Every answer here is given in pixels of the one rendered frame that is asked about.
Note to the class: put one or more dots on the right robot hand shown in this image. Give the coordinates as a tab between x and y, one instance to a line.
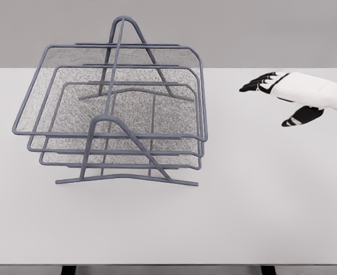
296	87

